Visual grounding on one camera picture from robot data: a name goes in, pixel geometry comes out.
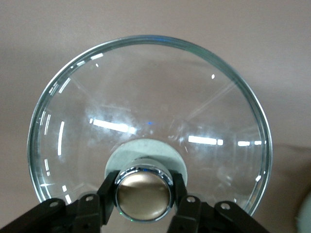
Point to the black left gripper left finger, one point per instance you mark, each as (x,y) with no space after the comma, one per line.
(73,213)

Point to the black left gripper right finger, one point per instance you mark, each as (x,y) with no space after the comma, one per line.
(206,218)

